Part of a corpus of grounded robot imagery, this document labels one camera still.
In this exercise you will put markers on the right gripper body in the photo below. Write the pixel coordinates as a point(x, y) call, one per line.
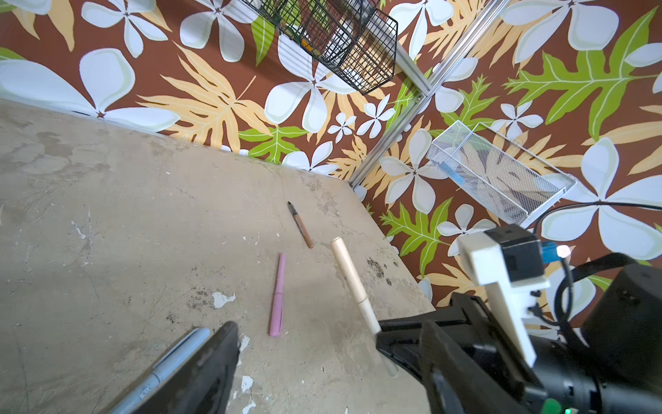
point(471, 367)

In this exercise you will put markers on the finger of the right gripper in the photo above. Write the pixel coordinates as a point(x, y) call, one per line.
point(464, 320)

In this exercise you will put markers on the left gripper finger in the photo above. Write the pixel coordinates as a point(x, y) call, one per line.
point(204, 383)

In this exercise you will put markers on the beige pen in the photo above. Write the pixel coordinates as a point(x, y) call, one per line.
point(355, 285)

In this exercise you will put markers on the brown pen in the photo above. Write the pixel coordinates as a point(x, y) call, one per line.
point(300, 224)

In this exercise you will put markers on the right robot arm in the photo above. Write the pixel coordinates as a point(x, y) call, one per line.
point(616, 355)

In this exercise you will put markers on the light blue pen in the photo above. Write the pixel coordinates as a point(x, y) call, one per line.
point(173, 359)

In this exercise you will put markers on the pink pen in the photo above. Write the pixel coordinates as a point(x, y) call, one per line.
point(276, 319)

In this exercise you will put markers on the blue object in basket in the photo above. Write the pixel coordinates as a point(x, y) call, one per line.
point(451, 171)

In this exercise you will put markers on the white mesh basket right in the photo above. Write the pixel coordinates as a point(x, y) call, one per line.
point(508, 180)

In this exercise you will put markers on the black wire basket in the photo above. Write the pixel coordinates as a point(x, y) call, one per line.
point(353, 39)

